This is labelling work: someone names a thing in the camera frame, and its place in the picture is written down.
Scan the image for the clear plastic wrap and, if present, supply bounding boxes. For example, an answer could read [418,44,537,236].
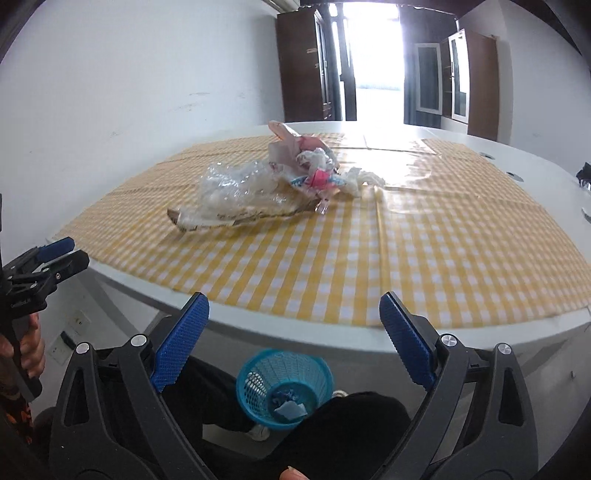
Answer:
[195,160,301,213]

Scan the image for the white plastic cup container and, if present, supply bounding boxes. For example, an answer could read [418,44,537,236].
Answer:
[267,140,301,170]

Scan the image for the pink white wrapper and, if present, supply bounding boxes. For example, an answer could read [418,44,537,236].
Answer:
[288,148,346,197]

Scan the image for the white tissue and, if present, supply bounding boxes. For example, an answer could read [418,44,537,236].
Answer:
[339,167,386,198]

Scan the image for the person's left hand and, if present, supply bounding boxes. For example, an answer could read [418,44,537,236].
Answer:
[0,313,46,391]

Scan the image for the person's right hand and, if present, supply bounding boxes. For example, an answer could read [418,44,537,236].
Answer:
[280,467,308,480]

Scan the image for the long gold snack wrapper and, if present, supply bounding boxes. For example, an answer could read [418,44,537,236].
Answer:
[166,197,320,232]

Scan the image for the person's black trouser legs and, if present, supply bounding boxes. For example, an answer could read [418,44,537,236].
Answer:
[27,354,468,480]

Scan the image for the white shoe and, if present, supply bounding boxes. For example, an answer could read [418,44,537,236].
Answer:
[245,424,270,442]

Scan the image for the blue plastic waste basket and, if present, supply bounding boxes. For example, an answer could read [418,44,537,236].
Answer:
[235,349,334,431]

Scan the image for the yellow checkered tablecloth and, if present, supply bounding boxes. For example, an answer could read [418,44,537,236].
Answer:
[62,134,590,328]

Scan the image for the pink paper bag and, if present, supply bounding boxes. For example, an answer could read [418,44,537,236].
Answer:
[269,121,325,155]

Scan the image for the black device on table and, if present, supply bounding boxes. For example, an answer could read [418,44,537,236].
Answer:
[576,162,591,188]

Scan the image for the dark brown left cabinet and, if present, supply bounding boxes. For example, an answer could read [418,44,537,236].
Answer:
[276,6,342,122]

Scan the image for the brown glass door cabinet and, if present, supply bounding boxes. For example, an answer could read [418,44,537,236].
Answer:
[412,29,500,141]

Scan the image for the white wall socket plate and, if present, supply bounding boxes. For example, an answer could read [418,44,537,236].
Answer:
[48,337,72,366]

